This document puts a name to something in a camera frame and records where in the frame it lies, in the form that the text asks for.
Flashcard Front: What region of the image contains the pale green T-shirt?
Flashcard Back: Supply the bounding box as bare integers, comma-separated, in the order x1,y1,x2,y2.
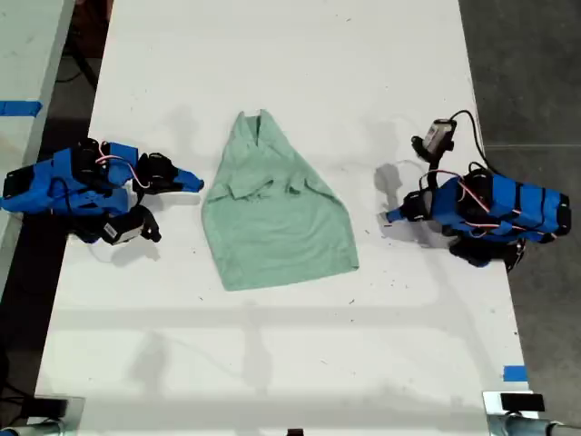
201,108,360,292

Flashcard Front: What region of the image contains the long blue tape strip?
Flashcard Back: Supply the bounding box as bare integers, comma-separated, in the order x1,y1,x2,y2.
0,100,44,117

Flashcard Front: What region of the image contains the black and grey camera box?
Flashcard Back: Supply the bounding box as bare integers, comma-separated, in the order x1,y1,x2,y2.
409,118,458,163

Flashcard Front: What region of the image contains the black floor cable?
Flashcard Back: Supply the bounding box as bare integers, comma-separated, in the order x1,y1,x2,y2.
56,43,99,90

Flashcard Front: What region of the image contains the pale side table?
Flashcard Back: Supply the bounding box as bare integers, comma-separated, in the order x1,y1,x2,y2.
0,0,76,292

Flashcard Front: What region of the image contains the black camera box with label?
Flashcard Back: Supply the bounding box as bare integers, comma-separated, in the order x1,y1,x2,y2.
100,204,163,247

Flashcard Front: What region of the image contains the metal table clamp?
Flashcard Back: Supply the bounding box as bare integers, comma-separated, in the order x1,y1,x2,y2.
0,394,87,436
481,390,581,436

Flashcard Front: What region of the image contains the black camera cable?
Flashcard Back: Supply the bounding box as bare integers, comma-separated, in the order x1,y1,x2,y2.
451,109,490,173

